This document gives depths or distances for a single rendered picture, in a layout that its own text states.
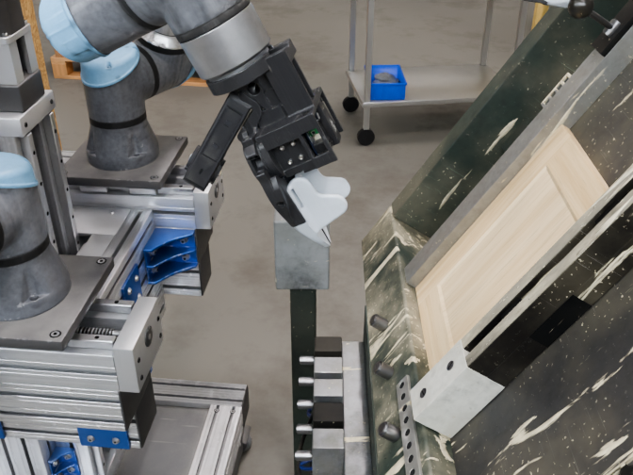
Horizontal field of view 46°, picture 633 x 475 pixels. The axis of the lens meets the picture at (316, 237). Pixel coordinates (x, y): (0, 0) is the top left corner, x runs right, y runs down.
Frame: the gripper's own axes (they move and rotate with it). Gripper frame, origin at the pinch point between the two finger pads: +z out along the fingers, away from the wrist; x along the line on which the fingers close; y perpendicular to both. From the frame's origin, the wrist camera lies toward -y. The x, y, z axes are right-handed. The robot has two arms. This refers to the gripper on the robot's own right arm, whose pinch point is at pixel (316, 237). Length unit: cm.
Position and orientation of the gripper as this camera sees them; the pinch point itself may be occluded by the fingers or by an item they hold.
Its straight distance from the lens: 78.4
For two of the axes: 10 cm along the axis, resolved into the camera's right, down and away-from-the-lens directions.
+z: 4.6, 7.8, 4.3
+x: 1.1, -5.3, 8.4
